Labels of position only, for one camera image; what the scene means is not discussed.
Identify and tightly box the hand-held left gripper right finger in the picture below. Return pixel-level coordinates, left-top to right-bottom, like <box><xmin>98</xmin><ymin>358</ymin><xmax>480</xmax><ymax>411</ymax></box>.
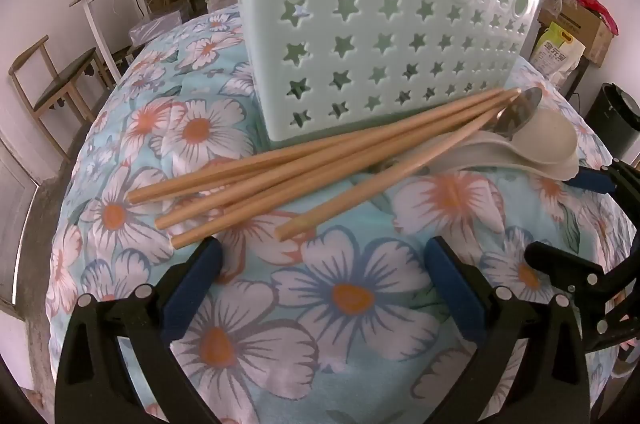
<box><xmin>424</xmin><ymin>235</ymin><xmax>593</xmax><ymax>424</ymax></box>

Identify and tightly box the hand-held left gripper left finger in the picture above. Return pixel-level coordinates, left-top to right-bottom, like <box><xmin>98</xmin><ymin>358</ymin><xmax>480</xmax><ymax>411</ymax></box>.
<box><xmin>54</xmin><ymin>236</ymin><xmax>226</xmax><ymax>424</ymax></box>

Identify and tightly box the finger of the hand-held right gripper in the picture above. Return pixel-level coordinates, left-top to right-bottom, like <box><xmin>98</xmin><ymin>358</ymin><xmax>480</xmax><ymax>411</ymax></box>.
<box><xmin>571</xmin><ymin>158</ymin><xmax>640</xmax><ymax>206</ymax></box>
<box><xmin>525</xmin><ymin>240</ymin><xmax>640</xmax><ymax>352</ymax></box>

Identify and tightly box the beige plastic spoon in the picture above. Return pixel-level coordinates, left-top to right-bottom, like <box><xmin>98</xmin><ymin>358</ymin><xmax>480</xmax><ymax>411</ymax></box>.
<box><xmin>470</xmin><ymin>106</ymin><xmax>580</xmax><ymax>167</ymax></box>

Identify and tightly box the metal spoon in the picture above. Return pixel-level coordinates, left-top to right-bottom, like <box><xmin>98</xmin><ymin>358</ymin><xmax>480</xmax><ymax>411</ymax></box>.
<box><xmin>492</xmin><ymin>86</ymin><xmax>544</xmax><ymax>137</ymax></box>

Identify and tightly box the mint green utensil basket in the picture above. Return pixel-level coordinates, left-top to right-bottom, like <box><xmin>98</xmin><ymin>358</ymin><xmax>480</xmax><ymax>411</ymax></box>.
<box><xmin>223</xmin><ymin>0</ymin><xmax>552</xmax><ymax>144</ymax></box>

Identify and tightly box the black round appliance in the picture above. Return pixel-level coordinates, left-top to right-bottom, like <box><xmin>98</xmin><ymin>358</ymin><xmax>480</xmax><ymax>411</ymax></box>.
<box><xmin>582</xmin><ymin>82</ymin><xmax>640</xmax><ymax>165</ymax></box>

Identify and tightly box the floral blue blanket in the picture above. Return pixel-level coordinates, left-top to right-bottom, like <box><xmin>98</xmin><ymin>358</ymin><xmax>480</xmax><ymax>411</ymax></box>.
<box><xmin>45</xmin><ymin>1</ymin><xmax>636</xmax><ymax>424</ymax></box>

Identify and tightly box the white and yellow rice bag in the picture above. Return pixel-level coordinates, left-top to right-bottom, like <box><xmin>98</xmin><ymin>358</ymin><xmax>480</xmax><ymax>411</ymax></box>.
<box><xmin>529</xmin><ymin>21</ymin><xmax>586</xmax><ymax>87</ymax></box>

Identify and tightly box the printed cardboard box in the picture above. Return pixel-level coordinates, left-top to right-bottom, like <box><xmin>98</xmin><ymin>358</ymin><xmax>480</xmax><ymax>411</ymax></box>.
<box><xmin>537</xmin><ymin>0</ymin><xmax>613</xmax><ymax>66</ymax></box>

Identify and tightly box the red plastic bag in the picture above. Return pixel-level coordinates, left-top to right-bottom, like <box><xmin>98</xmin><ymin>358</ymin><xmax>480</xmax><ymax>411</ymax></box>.
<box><xmin>565</xmin><ymin>0</ymin><xmax>619</xmax><ymax>37</ymax></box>

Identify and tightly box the clear plastic bag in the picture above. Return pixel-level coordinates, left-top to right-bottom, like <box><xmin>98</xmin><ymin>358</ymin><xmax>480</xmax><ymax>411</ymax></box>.
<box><xmin>544</xmin><ymin>0</ymin><xmax>572</xmax><ymax>21</ymax></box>

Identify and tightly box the white door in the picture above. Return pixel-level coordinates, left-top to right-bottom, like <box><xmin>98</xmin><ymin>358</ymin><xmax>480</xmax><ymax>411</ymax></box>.
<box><xmin>0</xmin><ymin>139</ymin><xmax>42</xmax><ymax>307</ymax></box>

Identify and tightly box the wooden chair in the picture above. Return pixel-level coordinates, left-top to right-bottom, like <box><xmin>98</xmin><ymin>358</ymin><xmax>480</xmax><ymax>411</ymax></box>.
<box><xmin>9</xmin><ymin>35</ymin><xmax>108</xmax><ymax>157</ymax></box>

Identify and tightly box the grey plastic-wrapped box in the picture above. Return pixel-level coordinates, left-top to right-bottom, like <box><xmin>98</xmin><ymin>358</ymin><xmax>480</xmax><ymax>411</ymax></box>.
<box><xmin>129</xmin><ymin>9</ymin><xmax>184</xmax><ymax>48</ymax></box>

